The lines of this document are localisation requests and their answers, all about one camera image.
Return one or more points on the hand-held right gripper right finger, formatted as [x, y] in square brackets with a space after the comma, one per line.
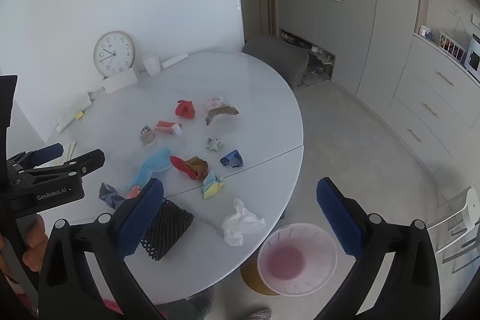
[339, 218]

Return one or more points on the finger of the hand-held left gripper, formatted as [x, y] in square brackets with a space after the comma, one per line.
[48, 153]
[86, 163]

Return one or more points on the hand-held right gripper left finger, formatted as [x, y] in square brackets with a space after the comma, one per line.
[142, 218]

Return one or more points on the white plastic basket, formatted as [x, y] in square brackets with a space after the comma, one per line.
[296, 260]

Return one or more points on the person's left hand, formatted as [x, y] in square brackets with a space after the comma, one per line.
[35, 237]

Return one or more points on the wooden chopsticks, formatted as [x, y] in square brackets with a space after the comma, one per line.
[69, 150]

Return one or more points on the small orange item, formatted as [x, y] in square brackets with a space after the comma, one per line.
[134, 192]

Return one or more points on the black foam net sleeve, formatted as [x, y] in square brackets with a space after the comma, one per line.
[168, 232]

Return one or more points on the dark blue crumpled wrapper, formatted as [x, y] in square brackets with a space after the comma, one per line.
[108, 195]

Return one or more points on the small yellow item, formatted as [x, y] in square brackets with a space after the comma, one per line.
[79, 115]

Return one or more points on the light blue plastic bag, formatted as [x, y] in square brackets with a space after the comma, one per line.
[152, 164]

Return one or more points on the small brown wrapper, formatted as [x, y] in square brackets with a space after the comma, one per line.
[147, 135]

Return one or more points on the red brown crumpled wrapper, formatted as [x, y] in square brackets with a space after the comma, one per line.
[191, 167]

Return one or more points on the yellow blue crumpled paper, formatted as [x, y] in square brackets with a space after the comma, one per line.
[213, 185]

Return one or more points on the white rectangular box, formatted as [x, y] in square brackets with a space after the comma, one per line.
[120, 81]

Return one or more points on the red tube wrapper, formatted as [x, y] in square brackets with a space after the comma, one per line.
[168, 127]

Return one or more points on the pink cloth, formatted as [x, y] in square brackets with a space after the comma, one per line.
[112, 307]

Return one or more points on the white crumpled tissue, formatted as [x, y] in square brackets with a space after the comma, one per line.
[242, 222]

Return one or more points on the person's left leg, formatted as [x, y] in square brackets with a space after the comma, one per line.
[187, 307]

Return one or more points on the small grey crumpled paper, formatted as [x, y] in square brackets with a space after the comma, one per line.
[214, 144]

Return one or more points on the brown table base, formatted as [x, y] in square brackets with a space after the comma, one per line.
[252, 277]

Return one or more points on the white cup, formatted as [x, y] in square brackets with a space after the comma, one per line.
[152, 64]

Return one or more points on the grey fuzzy slipper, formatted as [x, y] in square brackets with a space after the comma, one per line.
[258, 313]

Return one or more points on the white stool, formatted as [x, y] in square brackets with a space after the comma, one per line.
[470, 209]

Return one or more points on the clear plastic wrapper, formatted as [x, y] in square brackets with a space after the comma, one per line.
[219, 110]

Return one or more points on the long white box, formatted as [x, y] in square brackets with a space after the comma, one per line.
[174, 60]

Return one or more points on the grey door mat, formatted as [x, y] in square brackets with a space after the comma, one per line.
[315, 78]

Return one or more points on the drawer cabinet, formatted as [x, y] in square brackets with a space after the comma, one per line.
[435, 95]

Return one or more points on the row of shoes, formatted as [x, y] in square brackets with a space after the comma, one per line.
[311, 50]

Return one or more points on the grey chair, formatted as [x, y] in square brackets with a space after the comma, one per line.
[277, 55]

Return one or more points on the tall grey cabinet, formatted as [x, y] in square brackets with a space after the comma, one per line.
[360, 24]

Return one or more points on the spice rack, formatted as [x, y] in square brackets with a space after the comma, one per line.
[452, 45]

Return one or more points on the white countertop oven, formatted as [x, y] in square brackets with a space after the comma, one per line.
[473, 57]

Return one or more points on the round wall clock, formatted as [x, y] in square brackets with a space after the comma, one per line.
[112, 54]

